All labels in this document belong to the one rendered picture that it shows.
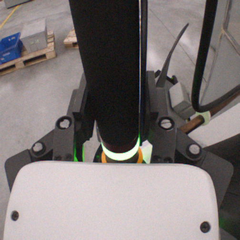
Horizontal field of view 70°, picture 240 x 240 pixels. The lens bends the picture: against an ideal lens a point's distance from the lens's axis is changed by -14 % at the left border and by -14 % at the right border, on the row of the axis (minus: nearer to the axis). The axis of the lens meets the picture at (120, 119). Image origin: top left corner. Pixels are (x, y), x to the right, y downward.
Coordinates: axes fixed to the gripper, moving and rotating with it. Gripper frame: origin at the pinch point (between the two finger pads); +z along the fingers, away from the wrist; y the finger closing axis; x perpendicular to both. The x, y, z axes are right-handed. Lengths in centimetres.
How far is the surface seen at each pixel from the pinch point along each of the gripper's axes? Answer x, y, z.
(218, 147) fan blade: -17.0, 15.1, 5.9
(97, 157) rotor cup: -31.6, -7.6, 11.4
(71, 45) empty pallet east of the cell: -146, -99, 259
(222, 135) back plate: -34.6, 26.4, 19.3
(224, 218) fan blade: -9.8, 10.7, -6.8
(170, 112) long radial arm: -38, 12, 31
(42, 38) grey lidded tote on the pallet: -117, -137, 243
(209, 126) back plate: -37, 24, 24
